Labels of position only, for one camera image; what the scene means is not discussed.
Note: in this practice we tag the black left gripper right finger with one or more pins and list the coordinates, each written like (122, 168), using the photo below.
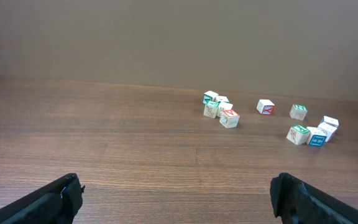
(295, 201)

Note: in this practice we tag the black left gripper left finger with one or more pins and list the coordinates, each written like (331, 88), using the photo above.
(55, 203)

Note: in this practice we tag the green E letter block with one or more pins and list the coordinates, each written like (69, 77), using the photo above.
(298, 134)

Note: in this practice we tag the snail picture blue block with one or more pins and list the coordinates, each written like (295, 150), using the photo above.
(317, 137)

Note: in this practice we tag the green N letter block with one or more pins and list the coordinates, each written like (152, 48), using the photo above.
(298, 112)

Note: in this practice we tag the block with red side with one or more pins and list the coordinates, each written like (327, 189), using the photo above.
(265, 107)

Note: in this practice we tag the red V letter block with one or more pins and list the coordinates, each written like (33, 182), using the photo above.
(229, 118)

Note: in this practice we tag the green Z side block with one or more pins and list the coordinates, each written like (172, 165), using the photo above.
(223, 106)

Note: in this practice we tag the green A letter block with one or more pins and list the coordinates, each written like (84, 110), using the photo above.
(211, 109)

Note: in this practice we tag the block with blue side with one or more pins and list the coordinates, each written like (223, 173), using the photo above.
(220, 98)

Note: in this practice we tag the plain top far-left block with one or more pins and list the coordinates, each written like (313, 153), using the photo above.
(209, 96)

